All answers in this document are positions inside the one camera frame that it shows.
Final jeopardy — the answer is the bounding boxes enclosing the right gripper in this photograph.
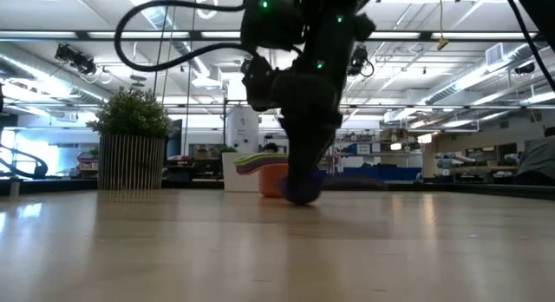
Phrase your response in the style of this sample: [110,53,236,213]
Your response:
[276,49,349,194]

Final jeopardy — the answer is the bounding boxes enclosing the small dark blue measuring cup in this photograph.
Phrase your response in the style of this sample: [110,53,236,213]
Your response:
[279,169,327,207]

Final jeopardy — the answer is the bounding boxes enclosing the stack of colourful bowls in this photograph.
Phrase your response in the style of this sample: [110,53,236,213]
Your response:
[258,162,291,200]

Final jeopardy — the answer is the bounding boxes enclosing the white cylindrical column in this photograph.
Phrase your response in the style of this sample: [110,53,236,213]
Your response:
[225,106,261,154]

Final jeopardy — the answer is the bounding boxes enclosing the black ceiling spotlight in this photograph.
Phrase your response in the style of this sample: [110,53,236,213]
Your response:
[73,54,99,76]
[513,61,537,76]
[54,43,77,64]
[346,43,375,79]

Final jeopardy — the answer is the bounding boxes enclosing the artificial plant in striped pot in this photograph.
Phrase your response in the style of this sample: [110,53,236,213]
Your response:
[85,85,173,192]

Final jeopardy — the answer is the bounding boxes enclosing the white air vent grille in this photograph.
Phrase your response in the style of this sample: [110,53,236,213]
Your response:
[485,42,506,68]

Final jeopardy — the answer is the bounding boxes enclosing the red storage shelf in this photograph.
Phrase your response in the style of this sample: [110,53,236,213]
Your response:
[76,150,101,180]

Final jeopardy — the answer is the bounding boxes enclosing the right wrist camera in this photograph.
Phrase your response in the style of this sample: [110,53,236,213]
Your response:
[240,54,285,113]

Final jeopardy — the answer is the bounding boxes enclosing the black aluminium table frame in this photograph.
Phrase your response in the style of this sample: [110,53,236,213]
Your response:
[0,176,555,200]

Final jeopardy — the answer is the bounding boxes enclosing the black hanging cable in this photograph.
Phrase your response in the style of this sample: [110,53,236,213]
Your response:
[152,0,173,99]
[181,0,199,155]

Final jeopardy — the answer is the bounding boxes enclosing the yellow hanging cord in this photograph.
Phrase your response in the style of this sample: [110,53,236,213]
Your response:
[435,0,451,52]

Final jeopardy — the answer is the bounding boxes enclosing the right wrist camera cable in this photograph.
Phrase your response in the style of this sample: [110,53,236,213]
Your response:
[114,0,261,74]

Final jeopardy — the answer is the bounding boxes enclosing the black ceiling light rail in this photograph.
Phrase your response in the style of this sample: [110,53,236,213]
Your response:
[0,29,555,43]

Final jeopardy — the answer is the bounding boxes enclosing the black looped cable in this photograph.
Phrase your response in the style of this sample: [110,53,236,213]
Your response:
[0,143,49,181]

